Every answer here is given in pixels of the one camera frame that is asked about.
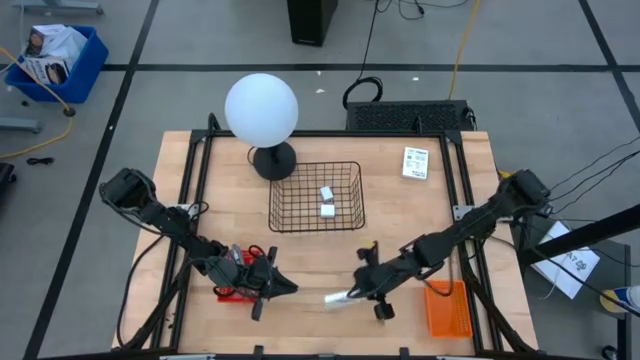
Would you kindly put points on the black computer tower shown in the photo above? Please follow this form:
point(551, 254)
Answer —
point(311, 20)

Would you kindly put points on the white printed paper sheet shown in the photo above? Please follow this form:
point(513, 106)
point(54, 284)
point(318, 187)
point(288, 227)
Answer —
point(565, 280)

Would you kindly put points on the black metal table frame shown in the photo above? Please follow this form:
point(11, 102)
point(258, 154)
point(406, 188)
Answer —
point(350, 133)

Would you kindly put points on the orange plastic basket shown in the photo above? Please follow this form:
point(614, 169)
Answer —
point(448, 315)

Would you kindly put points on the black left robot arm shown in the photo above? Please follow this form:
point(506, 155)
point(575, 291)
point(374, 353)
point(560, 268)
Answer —
point(165, 220)

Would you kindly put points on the black metal beam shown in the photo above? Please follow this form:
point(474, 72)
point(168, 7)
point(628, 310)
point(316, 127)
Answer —
point(590, 232)

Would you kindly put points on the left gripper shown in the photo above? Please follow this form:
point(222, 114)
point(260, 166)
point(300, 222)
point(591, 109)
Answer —
point(257, 280)

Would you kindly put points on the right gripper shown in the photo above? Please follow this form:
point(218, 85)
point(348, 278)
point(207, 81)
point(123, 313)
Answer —
point(372, 280)

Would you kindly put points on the blue plastic bin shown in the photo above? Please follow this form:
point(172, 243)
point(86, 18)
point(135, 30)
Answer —
point(85, 75)

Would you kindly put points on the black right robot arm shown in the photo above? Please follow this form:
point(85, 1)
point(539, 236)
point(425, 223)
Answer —
point(435, 250)

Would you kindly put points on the black perforated metal case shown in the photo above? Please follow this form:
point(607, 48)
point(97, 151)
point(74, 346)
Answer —
point(407, 116)

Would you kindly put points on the grey metal floor foot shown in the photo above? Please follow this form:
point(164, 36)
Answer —
point(20, 125)
point(60, 8)

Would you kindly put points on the black object at floor edge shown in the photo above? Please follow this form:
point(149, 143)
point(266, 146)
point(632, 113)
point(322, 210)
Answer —
point(5, 177)

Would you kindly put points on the red plastic basket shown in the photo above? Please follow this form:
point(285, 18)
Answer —
point(225, 298)

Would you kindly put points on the blue yellow can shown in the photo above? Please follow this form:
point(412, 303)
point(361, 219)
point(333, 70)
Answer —
point(622, 299)

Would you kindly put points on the white globe lamp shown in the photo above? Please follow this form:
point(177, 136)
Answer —
point(261, 110)

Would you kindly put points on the white carton with dark print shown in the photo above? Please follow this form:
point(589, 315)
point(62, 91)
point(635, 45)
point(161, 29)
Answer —
point(45, 70)
point(42, 40)

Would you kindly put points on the small white charger cube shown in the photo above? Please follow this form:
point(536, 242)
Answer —
point(327, 211)
point(326, 193)

